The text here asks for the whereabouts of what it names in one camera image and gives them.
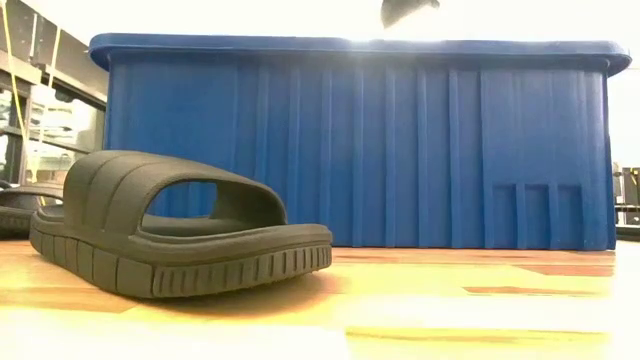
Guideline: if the black foam slide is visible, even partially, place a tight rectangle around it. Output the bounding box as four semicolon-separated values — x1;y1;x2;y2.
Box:
0;181;66;239
380;0;442;29

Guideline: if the dark green foam slide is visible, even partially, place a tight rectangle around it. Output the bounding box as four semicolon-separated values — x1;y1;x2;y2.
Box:
28;149;334;300

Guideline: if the blue ribbed plastic bin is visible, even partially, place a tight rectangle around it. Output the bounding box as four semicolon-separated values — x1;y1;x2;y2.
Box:
87;32;632;251

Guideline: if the dark framed glass window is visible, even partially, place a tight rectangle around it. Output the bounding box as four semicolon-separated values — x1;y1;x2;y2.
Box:
0;84;107;186

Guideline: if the black equipment rack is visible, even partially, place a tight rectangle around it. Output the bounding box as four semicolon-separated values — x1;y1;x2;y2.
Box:
613;166;640;242

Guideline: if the grey metal frame beam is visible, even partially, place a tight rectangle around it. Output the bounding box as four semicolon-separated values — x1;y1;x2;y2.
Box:
0;0;109;112

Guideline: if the yellow cable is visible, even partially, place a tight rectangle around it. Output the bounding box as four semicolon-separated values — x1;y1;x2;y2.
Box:
0;0;47;207

